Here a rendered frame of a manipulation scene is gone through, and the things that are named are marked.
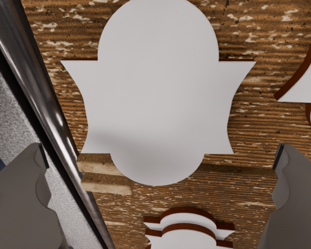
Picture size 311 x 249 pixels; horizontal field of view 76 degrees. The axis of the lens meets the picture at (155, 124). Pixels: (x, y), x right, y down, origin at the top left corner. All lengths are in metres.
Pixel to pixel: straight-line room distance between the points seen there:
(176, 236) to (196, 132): 0.20
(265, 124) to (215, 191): 0.11
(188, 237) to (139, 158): 0.18
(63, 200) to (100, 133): 0.25
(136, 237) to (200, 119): 0.30
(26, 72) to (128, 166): 0.13
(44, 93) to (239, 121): 0.19
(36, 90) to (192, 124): 0.16
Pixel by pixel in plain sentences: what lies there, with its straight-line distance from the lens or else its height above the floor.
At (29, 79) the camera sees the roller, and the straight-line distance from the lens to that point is 0.23.
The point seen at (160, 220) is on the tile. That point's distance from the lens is 0.32.
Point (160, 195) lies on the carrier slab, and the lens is 0.28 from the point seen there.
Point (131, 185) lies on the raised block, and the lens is 0.23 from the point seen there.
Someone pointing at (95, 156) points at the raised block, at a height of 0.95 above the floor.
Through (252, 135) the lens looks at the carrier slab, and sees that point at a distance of 0.20.
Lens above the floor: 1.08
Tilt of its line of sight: 51 degrees down
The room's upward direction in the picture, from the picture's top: 169 degrees counter-clockwise
